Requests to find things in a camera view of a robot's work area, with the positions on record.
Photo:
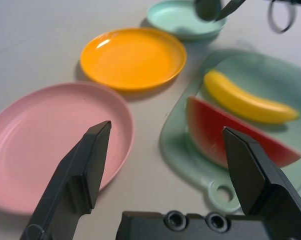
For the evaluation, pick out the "red watermelon slice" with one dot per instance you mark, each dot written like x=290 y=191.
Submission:
x=210 y=130

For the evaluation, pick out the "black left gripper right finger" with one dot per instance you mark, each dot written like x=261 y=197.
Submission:
x=253 y=175

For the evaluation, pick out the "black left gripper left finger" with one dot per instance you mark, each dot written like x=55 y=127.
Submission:
x=78 y=175

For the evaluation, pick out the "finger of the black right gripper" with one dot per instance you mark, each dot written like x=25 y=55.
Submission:
x=229 y=7

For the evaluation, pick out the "yellow toy banana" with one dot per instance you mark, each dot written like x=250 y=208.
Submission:
x=240 y=100

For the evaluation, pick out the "dark green avocado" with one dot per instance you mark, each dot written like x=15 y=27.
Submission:
x=208 y=8

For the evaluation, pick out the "mint green round plate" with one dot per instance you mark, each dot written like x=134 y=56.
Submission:
x=170 y=17

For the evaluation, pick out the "pink round plate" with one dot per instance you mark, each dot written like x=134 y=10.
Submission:
x=40 y=130

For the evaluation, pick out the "yellow round plate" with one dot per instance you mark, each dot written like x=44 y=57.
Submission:
x=133 y=60

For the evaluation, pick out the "green cutting board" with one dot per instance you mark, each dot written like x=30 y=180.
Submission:
x=265 y=72

